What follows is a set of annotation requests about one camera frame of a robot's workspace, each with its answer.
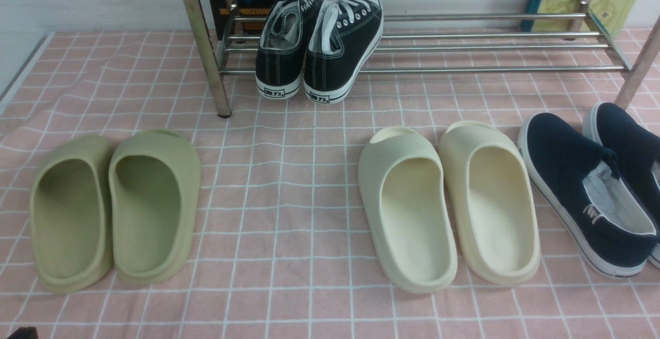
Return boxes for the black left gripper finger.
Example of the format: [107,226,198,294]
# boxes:
[7,327,39,339]

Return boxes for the black canvas sneaker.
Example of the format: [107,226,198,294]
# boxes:
[303,0,384,104]
[255,0,322,100]

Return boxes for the left navy slip-on shoe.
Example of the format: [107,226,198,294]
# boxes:
[518,112,658,279]

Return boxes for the navy slip-on shoe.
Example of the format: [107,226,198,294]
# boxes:
[518,112,658,279]
[574,103,658,278]

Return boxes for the metal shoe rack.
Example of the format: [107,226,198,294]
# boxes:
[183,0,658,119]

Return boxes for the right navy slip-on shoe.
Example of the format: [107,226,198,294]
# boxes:
[574,103,658,278]

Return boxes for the left green foam slipper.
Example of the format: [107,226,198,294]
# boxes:
[30,135,113,294]

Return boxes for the green foam slipper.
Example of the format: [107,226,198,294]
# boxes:
[30,135,113,294]
[108,129,201,285]

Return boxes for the right green foam slipper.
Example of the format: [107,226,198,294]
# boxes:
[108,129,201,285]

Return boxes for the left cream foam slipper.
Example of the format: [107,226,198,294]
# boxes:
[358,126,457,294]

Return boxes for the cream foam slipper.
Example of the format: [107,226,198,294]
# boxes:
[358,126,457,294]
[438,121,541,285]

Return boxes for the right cream foam slipper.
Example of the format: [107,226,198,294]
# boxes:
[438,121,541,285]

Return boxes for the teal yellow book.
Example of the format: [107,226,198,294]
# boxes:
[519,0,651,34]

